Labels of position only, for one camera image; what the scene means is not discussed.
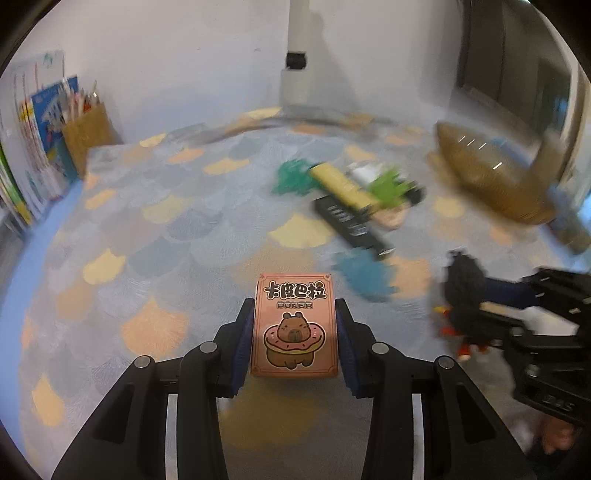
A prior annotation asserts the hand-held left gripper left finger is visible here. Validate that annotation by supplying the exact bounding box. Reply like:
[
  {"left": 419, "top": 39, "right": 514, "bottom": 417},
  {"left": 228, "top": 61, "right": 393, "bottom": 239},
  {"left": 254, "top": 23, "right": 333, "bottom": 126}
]
[{"left": 52, "top": 298, "right": 257, "bottom": 480}]

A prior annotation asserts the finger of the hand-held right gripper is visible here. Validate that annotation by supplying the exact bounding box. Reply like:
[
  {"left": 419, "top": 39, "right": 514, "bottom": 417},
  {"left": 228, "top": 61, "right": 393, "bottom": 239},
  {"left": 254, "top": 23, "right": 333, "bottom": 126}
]
[
  {"left": 480, "top": 267, "right": 591, "bottom": 319},
  {"left": 478, "top": 302, "right": 587, "bottom": 352}
]

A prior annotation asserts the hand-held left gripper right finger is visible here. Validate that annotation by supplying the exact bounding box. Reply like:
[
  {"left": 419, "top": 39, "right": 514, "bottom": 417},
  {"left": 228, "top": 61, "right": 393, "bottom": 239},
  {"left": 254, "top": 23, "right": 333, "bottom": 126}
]
[{"left": 335, "top": 298, "right": 539, "bottom": 480}]

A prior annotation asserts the black block toy figure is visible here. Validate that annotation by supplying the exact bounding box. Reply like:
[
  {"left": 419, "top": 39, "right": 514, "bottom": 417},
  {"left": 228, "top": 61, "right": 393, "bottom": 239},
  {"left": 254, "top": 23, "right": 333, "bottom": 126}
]
[{"left": 434, "top": 249, "right": 504, "bottom": 361}]

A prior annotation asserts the amber ribbed glass bowl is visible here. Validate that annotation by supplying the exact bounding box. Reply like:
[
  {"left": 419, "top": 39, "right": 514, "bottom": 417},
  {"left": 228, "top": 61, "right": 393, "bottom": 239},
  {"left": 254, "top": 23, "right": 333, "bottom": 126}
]
[{"left": 436, "top": 121, "right": 570, "bottom": 225}]

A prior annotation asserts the yellow rectangular box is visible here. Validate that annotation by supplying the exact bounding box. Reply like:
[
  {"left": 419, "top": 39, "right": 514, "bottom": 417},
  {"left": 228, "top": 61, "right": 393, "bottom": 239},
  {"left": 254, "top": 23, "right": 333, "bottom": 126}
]
[{"left": 308, "top": 164, "right": 376, "bottom": 212}]

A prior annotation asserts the dark green block toy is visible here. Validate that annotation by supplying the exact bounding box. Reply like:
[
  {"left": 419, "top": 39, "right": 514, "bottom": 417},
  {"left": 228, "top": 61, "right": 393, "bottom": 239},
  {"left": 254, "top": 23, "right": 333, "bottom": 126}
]
[{"left": 271, "top": 159, "right": 320, "bottom": 198}]

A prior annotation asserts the white power adapter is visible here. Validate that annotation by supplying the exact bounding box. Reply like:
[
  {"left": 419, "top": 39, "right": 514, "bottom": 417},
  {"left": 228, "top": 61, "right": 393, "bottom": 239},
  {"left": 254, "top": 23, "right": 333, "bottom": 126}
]
[{"left": 348, "top": 164, "right": 385, "bottom": 186}]

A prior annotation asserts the person's right hand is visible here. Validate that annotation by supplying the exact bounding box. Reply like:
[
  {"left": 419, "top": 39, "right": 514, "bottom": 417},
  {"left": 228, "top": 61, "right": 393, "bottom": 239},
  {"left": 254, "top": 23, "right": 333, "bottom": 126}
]
[{"left": 522, "top": 408, "right": 583, "bottom": 457}]

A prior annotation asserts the blue block toy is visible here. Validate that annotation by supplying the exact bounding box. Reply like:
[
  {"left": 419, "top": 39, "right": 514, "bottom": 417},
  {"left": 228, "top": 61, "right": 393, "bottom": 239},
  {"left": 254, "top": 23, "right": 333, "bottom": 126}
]
[{"left": 335, "top": 253, "right": 401, "bottom": 304}]

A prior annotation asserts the scallop patterned tablecloth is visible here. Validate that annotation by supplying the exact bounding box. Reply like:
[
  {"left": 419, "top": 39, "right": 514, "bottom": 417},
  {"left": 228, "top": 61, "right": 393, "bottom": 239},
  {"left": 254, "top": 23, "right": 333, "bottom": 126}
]
[{"left": 0, "top": 107, "right": 591, "bottom": 480}]

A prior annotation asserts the black rectangular box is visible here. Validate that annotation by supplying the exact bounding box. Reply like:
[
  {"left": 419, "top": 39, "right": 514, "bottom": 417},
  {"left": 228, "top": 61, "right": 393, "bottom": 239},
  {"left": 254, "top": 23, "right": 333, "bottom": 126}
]
[{"left": 314, "top": 196, "right": 396, "bottom": 260}]

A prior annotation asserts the light green block toy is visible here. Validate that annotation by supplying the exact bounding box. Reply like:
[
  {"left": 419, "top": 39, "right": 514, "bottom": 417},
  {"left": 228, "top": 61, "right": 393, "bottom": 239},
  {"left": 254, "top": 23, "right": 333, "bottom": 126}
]
[{"left": 367, "top": 168, "right": 415, "bottom": 208}]

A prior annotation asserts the dark framed mirror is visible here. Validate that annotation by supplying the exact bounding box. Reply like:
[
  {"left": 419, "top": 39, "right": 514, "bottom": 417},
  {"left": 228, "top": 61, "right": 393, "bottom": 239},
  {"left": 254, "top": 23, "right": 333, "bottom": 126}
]
[{"left": 455, "top": 0, "right": 588, "bottom": 139}]

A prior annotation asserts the cardboard pen holder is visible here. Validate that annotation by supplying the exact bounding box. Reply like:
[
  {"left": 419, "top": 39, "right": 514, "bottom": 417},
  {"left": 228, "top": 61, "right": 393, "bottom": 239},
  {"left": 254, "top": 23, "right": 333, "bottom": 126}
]
[{"left": 62, "top": 102, "right": 116, "bottom": 179}]

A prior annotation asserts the row of books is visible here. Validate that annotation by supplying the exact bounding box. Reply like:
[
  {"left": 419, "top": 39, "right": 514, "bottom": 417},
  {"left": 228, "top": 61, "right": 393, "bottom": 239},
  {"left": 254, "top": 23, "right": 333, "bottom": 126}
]
[{"left": 0, "top": 50, "right": 80, "bottom": 228}]

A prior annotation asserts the bunch of pens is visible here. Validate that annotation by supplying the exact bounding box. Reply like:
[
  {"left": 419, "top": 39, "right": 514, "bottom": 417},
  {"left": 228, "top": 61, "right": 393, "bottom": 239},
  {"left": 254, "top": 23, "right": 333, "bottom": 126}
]
[{"left": 68, "top": 80, "right": 101, "bottom": 123}]

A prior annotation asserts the white pole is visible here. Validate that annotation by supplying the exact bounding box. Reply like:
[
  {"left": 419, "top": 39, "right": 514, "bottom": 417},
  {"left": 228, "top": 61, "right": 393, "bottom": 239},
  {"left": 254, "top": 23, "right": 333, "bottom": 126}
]
[{"left": 279, "top": 0, "right": 315, "bottom": 110}]

